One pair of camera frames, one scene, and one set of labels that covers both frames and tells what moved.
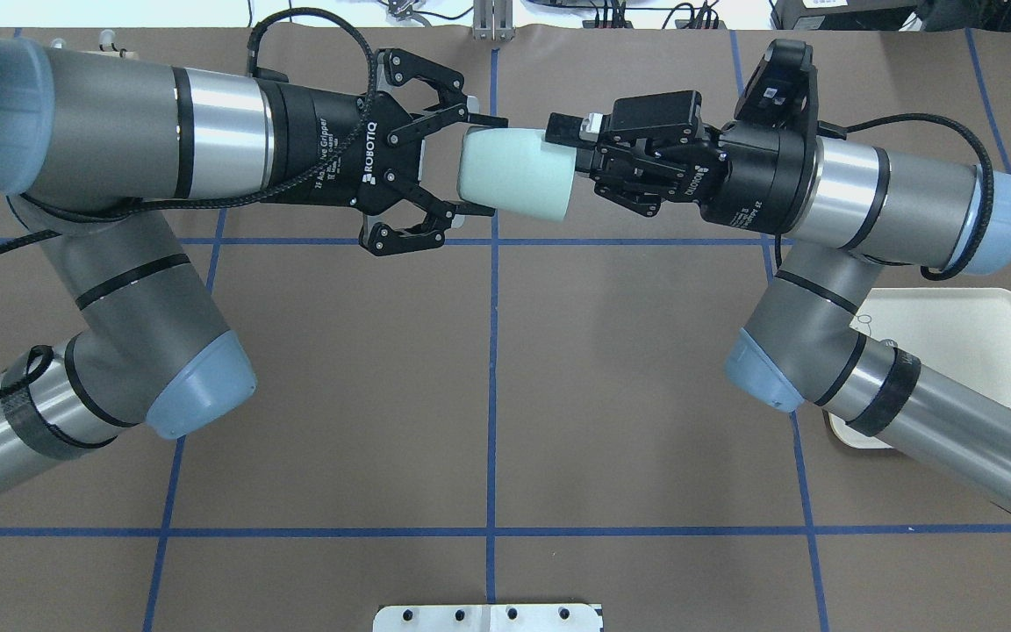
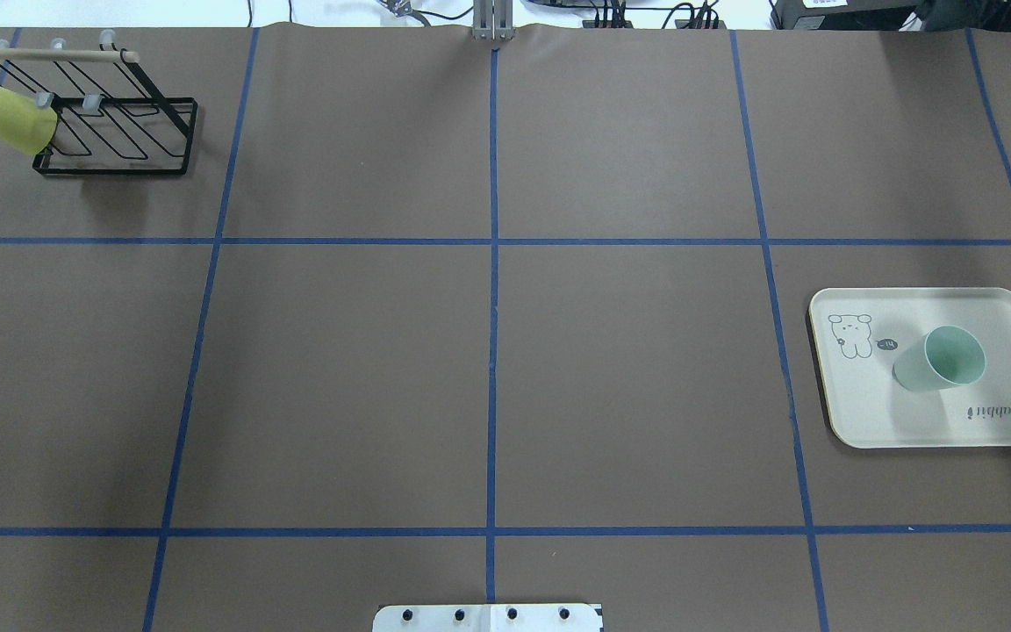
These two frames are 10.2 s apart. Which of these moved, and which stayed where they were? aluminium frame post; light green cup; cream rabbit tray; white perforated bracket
Moved: light green cup
Stayed: cream rabbit tray; aluminium frame post; white perforated bracket
